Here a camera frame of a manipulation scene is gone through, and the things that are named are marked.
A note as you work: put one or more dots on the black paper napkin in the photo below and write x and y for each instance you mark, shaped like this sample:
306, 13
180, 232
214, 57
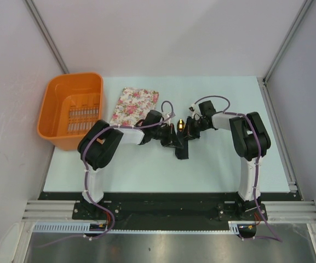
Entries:
182, 153

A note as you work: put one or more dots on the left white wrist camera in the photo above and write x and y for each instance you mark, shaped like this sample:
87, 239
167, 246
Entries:
167, 117

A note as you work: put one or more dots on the floral patterned tray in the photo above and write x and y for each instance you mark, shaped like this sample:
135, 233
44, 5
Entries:
133, 105

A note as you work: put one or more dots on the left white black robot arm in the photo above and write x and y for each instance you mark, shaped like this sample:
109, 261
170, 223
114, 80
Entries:
99, 145

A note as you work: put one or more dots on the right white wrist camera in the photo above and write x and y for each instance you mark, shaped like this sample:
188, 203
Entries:
193, 111

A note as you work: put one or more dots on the iridescent gold spoon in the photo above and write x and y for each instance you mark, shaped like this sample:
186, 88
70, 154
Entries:
180, 125

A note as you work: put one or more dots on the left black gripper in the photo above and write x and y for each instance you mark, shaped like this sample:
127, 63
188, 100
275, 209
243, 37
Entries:
171, 139

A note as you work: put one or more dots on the white slotted cable duct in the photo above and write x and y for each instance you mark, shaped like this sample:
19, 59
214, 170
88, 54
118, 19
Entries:
61, 227

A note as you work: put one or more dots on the aluminium front rail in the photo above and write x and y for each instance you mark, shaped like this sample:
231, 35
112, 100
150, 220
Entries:
48, 211

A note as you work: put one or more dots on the orange plastic basket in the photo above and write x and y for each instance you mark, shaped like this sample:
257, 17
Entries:
71, 105

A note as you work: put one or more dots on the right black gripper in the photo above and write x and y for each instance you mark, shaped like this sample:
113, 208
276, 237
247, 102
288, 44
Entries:
189, 133

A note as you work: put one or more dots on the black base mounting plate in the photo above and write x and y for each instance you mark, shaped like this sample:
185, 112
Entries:
159, 211

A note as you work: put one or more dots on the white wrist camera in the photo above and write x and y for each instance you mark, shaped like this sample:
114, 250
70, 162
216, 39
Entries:
193, 111
167, 117

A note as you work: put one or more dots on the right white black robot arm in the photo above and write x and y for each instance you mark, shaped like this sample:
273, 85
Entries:
250, 141

